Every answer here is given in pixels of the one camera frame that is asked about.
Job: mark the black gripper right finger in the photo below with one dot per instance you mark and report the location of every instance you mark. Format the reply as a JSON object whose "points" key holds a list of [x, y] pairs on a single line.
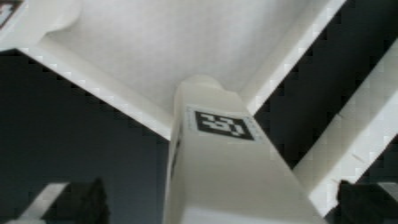
{"points": [[367, 203]]}

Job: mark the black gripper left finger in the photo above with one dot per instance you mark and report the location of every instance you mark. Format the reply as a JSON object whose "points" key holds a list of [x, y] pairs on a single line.
{"points": [[70, 203]]}

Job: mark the white desk leg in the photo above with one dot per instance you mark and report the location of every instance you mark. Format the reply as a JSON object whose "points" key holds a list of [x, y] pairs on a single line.
{"points": [[31, 18], [230, 185]]}

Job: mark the white desk tabletop tray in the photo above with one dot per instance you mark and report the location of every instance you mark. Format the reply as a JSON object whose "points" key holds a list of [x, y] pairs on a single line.
{"points": [[145, 42]]}

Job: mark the white L-shaped obstacle wall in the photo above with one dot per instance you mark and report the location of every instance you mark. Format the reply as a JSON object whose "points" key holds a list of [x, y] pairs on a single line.
{"points": [[356, 137]]}

